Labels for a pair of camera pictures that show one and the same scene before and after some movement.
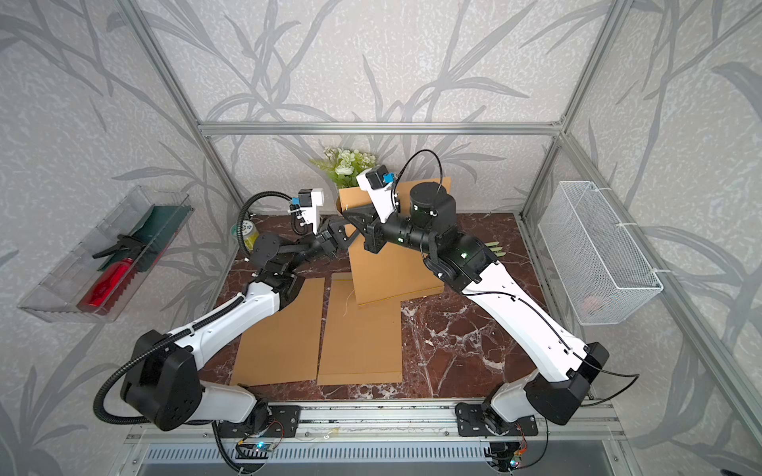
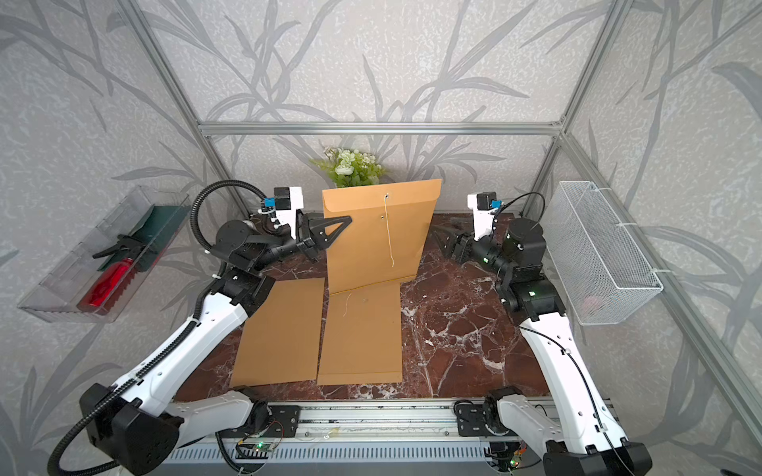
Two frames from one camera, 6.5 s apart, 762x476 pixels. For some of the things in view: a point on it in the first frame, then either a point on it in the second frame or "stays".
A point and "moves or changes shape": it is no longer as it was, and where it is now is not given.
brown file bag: (396, 271) moves or changes shape
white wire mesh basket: (606, 273) stays
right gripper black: (367, 217) to (467, 240)
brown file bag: (285, 347) stays
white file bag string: (346, 303) stays
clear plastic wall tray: (97, 278) stays
